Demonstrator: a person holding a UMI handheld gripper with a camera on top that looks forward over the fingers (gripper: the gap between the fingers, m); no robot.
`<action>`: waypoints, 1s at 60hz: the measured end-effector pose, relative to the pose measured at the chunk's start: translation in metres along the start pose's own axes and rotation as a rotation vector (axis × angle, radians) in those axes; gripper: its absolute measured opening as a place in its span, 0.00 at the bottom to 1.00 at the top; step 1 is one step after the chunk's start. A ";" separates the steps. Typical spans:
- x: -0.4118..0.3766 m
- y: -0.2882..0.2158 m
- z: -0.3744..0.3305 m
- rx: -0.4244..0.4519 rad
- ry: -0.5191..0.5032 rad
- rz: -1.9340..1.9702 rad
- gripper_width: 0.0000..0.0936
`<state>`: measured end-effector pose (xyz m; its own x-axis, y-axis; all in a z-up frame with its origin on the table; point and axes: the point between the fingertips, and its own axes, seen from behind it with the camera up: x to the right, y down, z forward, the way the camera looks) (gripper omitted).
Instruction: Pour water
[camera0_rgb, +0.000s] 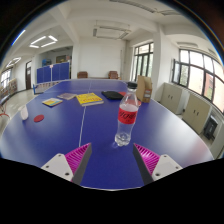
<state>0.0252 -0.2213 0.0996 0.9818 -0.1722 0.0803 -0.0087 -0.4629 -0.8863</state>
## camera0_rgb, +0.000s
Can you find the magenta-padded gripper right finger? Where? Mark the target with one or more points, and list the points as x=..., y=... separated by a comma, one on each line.
x=166, y=165

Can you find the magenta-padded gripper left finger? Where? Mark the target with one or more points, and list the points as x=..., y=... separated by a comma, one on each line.
x=55, y=165

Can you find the clear red-labelled drink bottle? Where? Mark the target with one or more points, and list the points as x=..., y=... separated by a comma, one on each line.
x=127, y=116

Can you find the flat round red coaster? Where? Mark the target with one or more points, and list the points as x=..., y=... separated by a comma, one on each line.
x=39, y=118

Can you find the black bin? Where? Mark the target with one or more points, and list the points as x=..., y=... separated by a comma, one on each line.
x=210, y=128

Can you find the white cup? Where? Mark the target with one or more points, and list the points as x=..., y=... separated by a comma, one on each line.
x=24, y=113

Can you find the beige cabinet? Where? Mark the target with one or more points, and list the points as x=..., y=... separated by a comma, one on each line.
x=196, y=113
x=171, y=97

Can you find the grey-purple book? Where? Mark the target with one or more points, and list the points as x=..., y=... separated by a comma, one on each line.
x=66, y=96

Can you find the low blue-edged barrier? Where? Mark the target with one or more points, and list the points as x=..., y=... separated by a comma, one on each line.
x=43, y=87

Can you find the brown cardboard box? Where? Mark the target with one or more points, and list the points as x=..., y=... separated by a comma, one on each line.
x=144, y=89

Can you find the blue table with red legs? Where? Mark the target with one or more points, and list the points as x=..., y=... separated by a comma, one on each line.
x=3, y=100

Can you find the shelf unit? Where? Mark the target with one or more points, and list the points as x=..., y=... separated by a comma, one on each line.
x=11, y=86

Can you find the blue partition boards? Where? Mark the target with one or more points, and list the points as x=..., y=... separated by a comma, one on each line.
x=53, y=72

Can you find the dark door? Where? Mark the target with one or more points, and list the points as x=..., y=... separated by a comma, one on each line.
x=28, y=76

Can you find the brown chair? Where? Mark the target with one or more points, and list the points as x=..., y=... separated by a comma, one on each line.
x=113, y=75
x=82, y=75

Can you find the wide dark-framed window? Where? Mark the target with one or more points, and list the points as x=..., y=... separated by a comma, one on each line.
x=200, y=75

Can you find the small bright window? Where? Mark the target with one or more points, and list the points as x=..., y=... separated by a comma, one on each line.
x=5, y=78

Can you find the tall dark-framed window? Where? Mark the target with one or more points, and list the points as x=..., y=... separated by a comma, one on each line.
x=143, y=61

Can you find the square-shaped ceiling light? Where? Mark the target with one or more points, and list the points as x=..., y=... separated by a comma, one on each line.
x=49, y=43
x=15, y=60

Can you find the ceiling air conditioner unit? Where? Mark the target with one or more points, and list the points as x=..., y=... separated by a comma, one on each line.
x=110, y=33

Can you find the grey rectangular ceiling fixture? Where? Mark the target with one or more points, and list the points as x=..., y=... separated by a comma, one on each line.
x=143, y=6

